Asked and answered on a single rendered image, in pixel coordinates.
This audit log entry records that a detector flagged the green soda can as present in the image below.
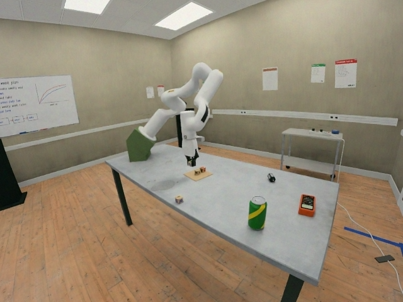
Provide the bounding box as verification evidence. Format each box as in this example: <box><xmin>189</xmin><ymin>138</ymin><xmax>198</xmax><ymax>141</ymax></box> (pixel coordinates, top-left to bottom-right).
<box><xmin>248</xmin><ymin>196</ymin><xmax>267</xmax><ymax>230</ymax></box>

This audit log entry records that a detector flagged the tan square mat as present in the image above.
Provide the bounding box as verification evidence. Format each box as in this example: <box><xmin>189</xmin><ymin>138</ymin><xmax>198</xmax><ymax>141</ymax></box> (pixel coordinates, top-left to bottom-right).
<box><xmin>183</xmin><ymin>170</ymin><xmax>212</xmax><ymax>181</ymax></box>

